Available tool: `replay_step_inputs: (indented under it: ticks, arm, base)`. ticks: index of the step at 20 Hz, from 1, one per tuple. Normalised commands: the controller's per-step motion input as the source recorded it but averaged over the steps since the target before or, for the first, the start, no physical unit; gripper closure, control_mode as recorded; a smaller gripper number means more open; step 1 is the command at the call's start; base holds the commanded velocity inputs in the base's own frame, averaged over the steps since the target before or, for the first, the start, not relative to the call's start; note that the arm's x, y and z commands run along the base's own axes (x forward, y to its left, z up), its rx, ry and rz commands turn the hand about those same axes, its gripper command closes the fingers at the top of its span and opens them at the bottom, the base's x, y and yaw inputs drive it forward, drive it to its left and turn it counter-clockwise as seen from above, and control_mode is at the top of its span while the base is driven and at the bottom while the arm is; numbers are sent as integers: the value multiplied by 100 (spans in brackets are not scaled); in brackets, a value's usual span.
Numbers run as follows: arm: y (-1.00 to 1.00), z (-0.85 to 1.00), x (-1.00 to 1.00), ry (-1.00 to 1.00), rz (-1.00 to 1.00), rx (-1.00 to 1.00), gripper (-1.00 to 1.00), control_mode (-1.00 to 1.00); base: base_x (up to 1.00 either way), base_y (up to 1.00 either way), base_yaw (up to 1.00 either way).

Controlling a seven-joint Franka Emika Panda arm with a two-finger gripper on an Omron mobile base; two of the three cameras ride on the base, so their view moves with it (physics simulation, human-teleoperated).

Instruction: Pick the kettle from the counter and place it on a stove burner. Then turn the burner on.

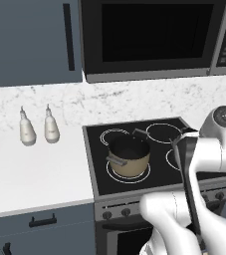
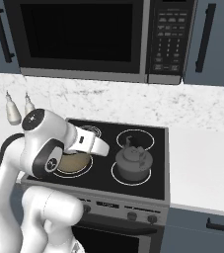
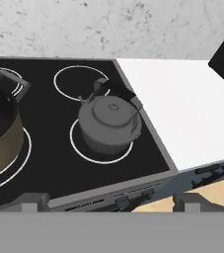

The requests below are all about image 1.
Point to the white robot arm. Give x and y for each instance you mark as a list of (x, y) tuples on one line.
[(214, 159)]

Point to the black glass hob stove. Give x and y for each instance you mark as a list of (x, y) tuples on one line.
[(98, 172)]

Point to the black stove knob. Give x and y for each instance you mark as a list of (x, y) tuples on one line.
[(107, 215), (125, 212), (220, 195)]

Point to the tan cooking pot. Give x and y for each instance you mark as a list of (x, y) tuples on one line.
[(131, 166)]

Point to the white bottle with spout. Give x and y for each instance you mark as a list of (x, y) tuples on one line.
[(27, 131), (51, 127)]

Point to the black microwave oven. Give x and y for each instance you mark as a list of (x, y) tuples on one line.
[(151, 74)]

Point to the blue-grey drawer front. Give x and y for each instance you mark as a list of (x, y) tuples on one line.
[(71, 215)]

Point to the black microwave door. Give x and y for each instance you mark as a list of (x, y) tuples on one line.
[(151, 33)]

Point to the black oven door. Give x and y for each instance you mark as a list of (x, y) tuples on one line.
[(117, 242)]

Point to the blue-grey base cupboard door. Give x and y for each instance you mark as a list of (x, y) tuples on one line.
[(58, 244)]

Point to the blue-grey wall cupboard door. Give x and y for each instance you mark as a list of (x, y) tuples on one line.
[(25, 43)]

